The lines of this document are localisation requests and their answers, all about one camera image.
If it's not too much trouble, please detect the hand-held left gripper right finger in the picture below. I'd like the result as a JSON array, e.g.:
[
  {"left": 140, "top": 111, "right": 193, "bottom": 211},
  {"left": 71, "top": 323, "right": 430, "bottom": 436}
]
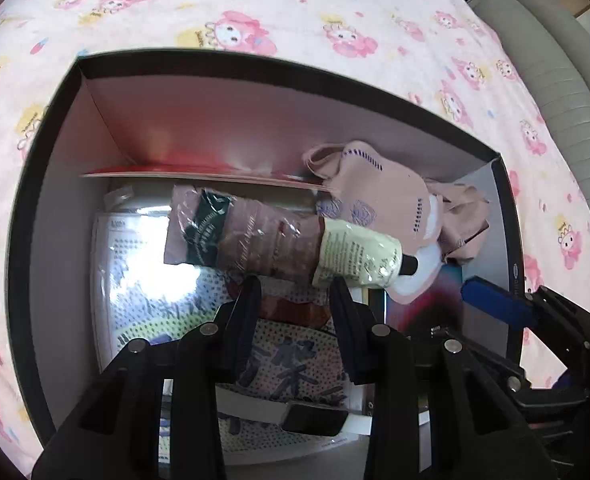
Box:
[{"left": 329, "top": 277, "right": 558, "bottom": 480}]

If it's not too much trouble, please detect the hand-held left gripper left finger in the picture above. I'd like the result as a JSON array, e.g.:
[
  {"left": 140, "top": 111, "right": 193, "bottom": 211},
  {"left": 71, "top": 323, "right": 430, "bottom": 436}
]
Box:
[{"left": 31, "top": 276, "right": 263, "bottom": 480}]

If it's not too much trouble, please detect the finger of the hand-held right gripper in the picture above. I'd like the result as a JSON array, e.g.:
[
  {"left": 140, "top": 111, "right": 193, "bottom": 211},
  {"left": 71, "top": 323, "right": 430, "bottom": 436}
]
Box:
[
  {"left": 467, "top": 345, "right": 530, "bottom": 394},
  {"left": 461, "top": 276, "right": 536, "bottom": 330}
]

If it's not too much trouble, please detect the mauve hand cream tube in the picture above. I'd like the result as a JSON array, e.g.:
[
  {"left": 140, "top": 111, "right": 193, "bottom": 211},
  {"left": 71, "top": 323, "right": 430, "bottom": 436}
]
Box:
[{"left": 164, "top": 186, "right": 420, "bottom": 290}]

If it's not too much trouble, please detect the white strap smartwatch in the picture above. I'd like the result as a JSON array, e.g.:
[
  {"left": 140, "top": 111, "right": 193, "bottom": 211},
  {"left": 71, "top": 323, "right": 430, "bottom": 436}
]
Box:
[{"left": 215, "top": 390, "right": 376, "bottom": 438}]

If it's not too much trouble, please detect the black cardboard box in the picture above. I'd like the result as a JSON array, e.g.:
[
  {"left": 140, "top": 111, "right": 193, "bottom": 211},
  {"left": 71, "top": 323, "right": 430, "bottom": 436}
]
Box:
[{"left": 6, "top": 49, "right": 526, "bottom": 480}]

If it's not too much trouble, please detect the crumpled plain pink sock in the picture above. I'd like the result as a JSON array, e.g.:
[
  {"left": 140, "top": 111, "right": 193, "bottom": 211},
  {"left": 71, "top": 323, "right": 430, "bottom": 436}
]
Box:
[{"left": 425, "top": 180, "right": 490, "bottom": 266}]

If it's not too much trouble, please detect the silver printed foil packet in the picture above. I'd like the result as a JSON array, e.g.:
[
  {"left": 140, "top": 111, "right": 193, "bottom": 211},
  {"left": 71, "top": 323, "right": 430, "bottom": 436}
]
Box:
[{"left": 91, "top": 212, "right": 376, "bottom": 466}]

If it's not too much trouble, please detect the small clear plastic packet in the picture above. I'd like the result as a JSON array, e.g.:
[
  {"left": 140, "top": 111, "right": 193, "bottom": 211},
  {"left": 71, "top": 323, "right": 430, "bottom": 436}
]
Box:
[{"left": 104, "top": 185, "right": 136, "bottom": 211}]

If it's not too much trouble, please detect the cream leather sofa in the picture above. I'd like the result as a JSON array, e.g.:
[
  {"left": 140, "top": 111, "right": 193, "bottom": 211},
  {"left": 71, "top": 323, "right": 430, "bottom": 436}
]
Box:
[{"left": 467, "top": 0, "right": 590, "bottom": 321}]

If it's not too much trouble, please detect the pink cartoon printed blanket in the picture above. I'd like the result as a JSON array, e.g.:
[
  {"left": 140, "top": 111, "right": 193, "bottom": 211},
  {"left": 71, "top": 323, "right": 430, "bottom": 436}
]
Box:
[{"left": 0, "top": 0, "right": 590, "bottom": 476}]

